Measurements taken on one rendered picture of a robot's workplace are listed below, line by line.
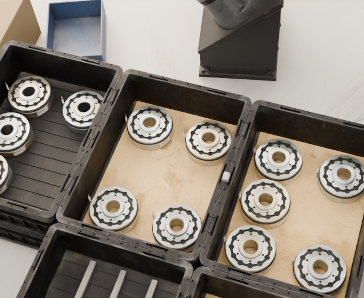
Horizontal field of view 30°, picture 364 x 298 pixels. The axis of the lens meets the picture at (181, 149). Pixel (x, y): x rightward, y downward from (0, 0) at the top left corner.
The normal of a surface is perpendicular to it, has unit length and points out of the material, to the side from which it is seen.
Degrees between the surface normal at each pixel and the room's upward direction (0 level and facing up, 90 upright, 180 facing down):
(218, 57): 90
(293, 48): 0
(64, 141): 0
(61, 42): 0
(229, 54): 90
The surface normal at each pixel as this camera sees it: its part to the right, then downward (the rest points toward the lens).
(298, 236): -0.06, -0.52
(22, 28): 0.96, 0.21
